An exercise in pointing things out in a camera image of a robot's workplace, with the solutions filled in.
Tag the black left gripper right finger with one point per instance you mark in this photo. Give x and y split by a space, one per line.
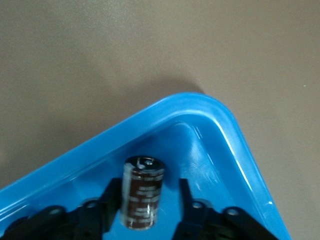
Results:
212 225

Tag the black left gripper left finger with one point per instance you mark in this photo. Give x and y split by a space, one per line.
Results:
75 222

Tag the small dark printed capacitor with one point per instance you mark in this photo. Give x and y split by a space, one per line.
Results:
142 195

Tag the blue plastic tray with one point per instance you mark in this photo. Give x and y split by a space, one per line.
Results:
200 120

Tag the brown table cover sheet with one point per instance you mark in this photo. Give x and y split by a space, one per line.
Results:
100 50

